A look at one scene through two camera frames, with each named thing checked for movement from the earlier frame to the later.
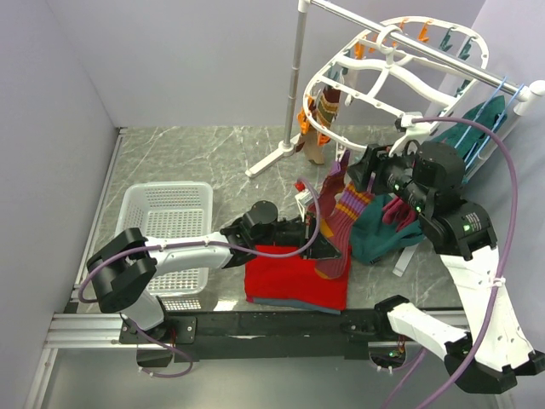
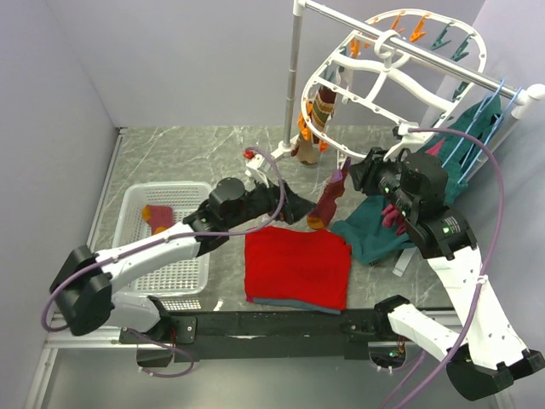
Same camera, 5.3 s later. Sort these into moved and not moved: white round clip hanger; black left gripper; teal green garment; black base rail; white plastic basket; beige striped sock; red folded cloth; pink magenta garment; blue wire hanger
Moved: beige striped sock; black left gripper
Not moved: white round clip hanger; teal green garment; black base rail; pink magenta garment; red folded cloth; white plastic basket; blue wire hanger
